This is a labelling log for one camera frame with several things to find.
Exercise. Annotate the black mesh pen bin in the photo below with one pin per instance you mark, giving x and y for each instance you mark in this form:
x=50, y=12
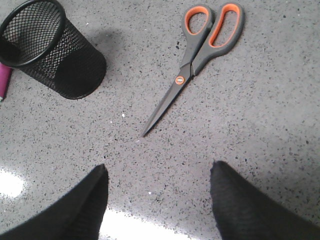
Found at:
x=38, y=39

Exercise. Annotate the pink highlighter pen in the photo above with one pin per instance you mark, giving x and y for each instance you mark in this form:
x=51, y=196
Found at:
x=5, y=74

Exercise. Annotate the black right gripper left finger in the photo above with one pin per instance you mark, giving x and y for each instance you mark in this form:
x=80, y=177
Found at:
x=77, y=215

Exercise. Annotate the grey orange scissors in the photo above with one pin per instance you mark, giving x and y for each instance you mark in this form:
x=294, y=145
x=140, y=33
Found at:
x=200, y=49

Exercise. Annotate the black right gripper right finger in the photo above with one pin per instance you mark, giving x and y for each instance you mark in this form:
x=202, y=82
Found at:
x=242, y=212

